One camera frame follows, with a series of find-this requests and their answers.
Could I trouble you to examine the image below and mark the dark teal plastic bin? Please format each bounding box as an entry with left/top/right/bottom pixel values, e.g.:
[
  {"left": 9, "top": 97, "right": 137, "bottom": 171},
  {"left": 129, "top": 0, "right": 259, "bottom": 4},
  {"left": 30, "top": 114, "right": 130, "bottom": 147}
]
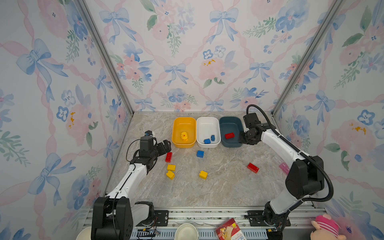
[{"left": 219, "top": 116, "right": 244, "bottom": 148}]

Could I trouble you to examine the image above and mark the yellow round lego piece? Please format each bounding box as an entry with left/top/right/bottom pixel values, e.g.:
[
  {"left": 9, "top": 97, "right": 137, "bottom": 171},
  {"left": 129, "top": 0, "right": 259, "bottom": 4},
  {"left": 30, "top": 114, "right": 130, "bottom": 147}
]
[{"left": 181, "top": 132, "right": 188, "bottom": 142}]

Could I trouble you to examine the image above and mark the yellow plastic bin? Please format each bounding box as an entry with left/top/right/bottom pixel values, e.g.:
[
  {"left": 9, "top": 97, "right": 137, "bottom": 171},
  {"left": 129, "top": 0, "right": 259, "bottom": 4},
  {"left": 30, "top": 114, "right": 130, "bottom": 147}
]
[{"left": 172, "top": 117, "right": 197, "bottom": 149}]

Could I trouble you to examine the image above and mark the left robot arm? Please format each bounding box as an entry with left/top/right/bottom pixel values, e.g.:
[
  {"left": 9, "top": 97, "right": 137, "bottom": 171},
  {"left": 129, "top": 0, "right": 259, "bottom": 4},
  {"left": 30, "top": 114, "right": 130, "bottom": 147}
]
[{"left": 90, "top": 136, "right": 172, "bottom": 240}]

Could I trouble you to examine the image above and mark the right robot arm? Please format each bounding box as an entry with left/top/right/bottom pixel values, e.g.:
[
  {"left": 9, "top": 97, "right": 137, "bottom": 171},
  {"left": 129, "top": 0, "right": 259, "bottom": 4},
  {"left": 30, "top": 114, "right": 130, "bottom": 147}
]
[{"left": 239, "top": 124, "right": 334, "bottom": 227}]

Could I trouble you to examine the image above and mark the yellow lego brick upper left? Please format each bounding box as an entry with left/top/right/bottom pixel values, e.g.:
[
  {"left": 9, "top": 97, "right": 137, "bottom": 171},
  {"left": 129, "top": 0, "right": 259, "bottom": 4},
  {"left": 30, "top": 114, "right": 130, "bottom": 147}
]
[{"left": 167, "top": 165, "right": 176, "bottom": 172}]

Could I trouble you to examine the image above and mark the yellow lego brick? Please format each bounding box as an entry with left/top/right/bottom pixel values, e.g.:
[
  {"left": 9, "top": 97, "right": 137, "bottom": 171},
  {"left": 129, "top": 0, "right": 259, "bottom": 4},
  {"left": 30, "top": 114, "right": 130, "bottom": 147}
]
[
  {"left": 167, "top": 165, "right": 176, "bottom": 172},
  {"left": 166, "top": 171, "right": 175, "bottom": 180},
  {"left": 199, "top": 171, "right": 208, "bottom": 180}
]

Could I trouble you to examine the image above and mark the yellow lego brick lower left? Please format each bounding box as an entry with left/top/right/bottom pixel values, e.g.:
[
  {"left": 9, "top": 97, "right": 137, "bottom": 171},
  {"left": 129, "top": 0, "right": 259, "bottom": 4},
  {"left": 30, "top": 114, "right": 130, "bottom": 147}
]
[{"left": 166, "top": 171, "right": 175, "bottom": 180}]

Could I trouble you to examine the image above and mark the long red lego brick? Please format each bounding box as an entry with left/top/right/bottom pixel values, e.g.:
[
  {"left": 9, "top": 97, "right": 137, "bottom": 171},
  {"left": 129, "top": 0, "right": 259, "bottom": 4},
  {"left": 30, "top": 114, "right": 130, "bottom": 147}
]
[{"left": 247, "top": 163, "right": 260, "bottom": 174}]

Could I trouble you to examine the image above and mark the pink lego brick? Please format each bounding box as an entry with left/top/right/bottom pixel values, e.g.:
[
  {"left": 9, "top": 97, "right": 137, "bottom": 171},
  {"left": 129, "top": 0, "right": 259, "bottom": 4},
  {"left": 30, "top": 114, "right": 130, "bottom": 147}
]
[{"left": 279, "top": 163, "right": 290, "bottom": 175}]

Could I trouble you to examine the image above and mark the yellow lego brick centre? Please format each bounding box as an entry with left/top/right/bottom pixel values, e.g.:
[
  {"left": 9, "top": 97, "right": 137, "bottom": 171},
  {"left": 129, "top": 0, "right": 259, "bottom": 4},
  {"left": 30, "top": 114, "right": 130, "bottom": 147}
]
[{"left": 199, "top": 171, "right": 208, "bottom": 180}]

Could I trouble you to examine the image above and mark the white paper cup centre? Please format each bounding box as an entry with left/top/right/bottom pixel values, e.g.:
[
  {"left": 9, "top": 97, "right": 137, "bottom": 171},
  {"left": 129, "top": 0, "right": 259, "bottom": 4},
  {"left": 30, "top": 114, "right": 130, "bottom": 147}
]
[{"left": 174, "top": 223, "right": 199, "bottom": 240}]

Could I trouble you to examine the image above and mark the red snack box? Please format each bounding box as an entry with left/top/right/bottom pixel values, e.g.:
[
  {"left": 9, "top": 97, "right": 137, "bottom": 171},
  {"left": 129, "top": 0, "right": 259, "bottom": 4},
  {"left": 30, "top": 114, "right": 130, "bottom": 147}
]
[{"left": 215, "top": 218, "right": 247, "bottom": 240}]

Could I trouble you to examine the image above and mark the paper cup left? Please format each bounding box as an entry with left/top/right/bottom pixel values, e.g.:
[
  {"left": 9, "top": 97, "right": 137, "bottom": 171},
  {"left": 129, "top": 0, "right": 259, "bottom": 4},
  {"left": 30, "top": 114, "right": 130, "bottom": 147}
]
[{"left": 76, "top": 227, "right": 92, "bottom": 240}]

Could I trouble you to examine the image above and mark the pink plush toy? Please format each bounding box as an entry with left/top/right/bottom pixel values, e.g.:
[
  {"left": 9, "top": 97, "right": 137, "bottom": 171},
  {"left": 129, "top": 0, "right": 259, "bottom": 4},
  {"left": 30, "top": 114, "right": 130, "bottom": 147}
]
[{"left": 310, "top": 214, "right": 347, "bottom": 240}]

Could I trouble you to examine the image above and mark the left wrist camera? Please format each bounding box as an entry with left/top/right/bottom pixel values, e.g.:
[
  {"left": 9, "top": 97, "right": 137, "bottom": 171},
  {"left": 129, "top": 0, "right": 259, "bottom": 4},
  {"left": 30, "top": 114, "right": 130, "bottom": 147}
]
[{"left": 140, "top": 130, "right": 157, "bottom": 152}]

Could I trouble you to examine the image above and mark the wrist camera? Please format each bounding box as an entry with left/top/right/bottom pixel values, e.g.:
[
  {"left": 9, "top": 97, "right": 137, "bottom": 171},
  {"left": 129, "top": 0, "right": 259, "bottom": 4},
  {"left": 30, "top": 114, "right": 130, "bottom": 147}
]
[
  {"left": 243, "top": 113, "right": 261, "bottom": 129},
  {"left": 140, "top": 130, "right": 157, "bottom": 152}
]

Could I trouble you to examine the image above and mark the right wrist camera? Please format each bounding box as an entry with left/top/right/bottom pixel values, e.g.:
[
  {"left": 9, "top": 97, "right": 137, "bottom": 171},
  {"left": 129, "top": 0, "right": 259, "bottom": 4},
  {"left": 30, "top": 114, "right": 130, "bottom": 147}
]
[{"left": 243, "top": 113, "right": 261, "bottom": 129}]

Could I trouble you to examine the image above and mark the black corrugated cable right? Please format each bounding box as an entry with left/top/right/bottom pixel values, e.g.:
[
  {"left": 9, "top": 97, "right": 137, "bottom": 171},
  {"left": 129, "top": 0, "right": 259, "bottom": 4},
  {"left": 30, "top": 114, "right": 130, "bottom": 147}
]
[{"left": 245, "top": 104, "right": 334, "bottom": 202}]

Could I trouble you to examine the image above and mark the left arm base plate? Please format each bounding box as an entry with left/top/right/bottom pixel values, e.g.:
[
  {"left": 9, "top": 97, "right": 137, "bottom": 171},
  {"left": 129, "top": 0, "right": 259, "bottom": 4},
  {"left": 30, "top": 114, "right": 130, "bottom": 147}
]
[{"left": 137, "top": 210, "right": 170, "bottom": 228}]

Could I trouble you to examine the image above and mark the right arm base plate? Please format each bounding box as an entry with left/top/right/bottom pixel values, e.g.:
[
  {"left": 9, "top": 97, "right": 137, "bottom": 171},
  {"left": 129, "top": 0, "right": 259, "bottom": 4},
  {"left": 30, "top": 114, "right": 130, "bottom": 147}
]
[{"left": 244, "top": 210, "right": 291, "bottom": 228}]

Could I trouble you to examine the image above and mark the aluminium rail frame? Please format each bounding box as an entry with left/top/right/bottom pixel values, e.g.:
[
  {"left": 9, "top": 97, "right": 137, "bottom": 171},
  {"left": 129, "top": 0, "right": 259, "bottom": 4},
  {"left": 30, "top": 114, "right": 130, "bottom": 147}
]
[{"left": 83, "top": 205, "right": 326, "bottom": 240}]

